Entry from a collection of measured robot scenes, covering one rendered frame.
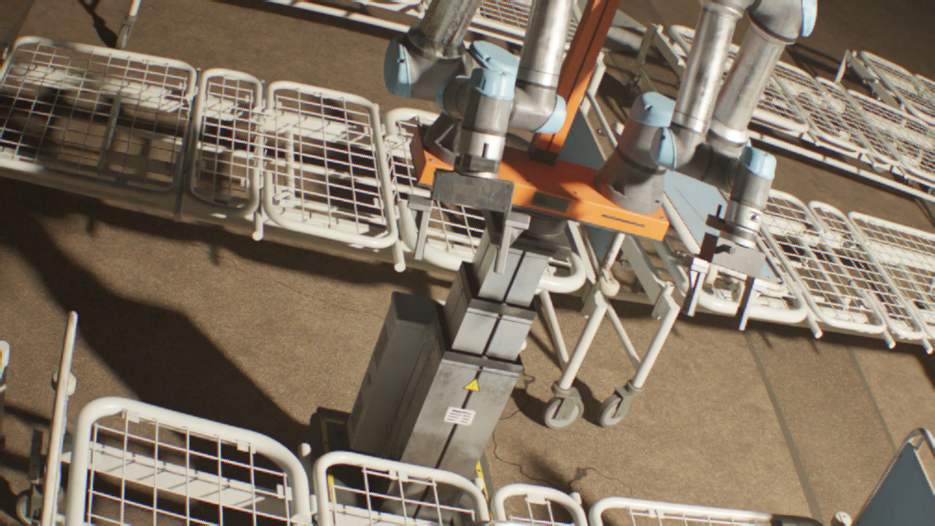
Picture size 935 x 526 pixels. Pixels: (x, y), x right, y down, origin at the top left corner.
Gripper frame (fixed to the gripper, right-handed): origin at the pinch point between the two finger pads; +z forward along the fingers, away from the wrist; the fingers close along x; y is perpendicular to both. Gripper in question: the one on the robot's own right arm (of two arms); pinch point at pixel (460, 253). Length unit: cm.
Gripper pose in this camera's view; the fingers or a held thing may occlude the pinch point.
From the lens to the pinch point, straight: 234.6
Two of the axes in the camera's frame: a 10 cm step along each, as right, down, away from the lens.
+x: -9.8, -1.7, -1.1
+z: -1.8, 9.8, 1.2
